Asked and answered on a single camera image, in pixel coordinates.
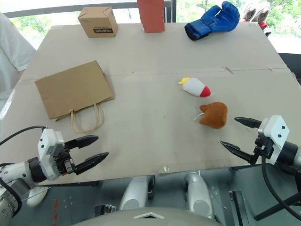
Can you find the silver robot leg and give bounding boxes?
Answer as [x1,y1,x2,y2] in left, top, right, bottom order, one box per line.
[119,176,156,211]
[183,171,215,219]

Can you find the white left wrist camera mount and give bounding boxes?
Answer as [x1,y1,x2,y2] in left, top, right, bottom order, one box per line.
[37,128,65,181]

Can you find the brown paper bag with handles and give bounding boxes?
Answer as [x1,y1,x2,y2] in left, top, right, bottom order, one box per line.
[34,60,116,134]

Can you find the brown plush toy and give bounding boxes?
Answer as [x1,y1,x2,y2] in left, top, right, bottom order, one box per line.
[191,101,229,129]

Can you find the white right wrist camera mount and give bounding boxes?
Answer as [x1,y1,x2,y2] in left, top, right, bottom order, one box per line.
[257,115,291,165]

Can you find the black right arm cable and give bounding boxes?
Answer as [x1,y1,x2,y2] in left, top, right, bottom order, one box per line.
[261,150,301,221]

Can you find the silver robot right leg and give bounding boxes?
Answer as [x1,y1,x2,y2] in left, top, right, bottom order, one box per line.
[183,171,215,219]

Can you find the small cardboard box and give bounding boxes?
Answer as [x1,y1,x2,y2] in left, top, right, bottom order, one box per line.
[78,6,118,38]

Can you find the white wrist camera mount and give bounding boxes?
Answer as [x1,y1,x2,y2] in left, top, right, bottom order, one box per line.
[37,128,65,181]
[257,115,291,165]

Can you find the black metal stand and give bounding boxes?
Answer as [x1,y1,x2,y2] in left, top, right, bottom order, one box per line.
[229,164,301,222]

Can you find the silver robot left leg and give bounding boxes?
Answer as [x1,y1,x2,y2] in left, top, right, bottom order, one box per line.
[119,176,156,211]

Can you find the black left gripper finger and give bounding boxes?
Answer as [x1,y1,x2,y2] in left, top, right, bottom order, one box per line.
[65,135,99,150]
[75,152,110,176]

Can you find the tall red-brown box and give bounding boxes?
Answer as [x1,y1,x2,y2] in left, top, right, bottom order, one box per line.
[137,0,166,33]

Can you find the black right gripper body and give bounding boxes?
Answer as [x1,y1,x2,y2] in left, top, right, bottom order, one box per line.
[253,134,275,163]

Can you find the grey robot torso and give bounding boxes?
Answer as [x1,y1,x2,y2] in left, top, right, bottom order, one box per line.
[74,207,222,226]

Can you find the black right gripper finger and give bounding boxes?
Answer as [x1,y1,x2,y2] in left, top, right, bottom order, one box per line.
[234,116,263,129]
[219,140,257,166]

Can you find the white red plush toy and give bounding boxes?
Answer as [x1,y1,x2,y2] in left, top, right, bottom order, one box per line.
[178,77,212,98]

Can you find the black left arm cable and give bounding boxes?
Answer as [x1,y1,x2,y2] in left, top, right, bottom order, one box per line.
[0,125,47,146]

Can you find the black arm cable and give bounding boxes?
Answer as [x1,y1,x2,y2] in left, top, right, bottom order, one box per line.
[0,125,47,146]
[261,150,301,221]

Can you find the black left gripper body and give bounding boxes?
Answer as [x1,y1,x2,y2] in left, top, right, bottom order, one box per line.
[52,142,78,176]

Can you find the pink and grey shoes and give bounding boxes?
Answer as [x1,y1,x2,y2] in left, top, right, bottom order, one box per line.
[242,1,271,24]

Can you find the blue boxing glove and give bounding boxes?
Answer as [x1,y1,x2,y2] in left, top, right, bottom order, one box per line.
[184,1,240,41]

